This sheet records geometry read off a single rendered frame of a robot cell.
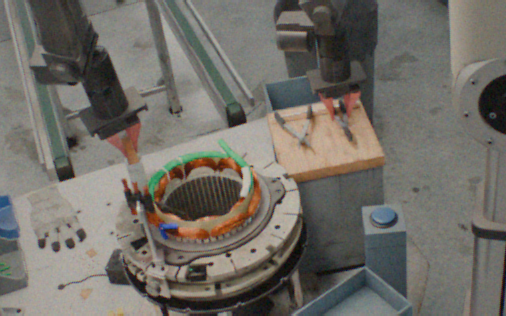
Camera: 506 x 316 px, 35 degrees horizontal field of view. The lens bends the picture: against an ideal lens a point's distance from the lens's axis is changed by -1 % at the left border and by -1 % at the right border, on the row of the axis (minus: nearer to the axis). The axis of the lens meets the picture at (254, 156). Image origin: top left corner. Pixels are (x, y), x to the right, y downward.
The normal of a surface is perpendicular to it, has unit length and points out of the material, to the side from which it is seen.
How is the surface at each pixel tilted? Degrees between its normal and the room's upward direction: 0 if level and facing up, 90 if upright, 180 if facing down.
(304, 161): 0
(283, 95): 90
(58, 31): 117
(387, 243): 90
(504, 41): 109
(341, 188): 90
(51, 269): 0
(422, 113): 0
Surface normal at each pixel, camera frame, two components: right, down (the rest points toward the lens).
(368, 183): 0.15, 0.61
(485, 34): -0.24, 0.85
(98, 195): -0.13, -0.77
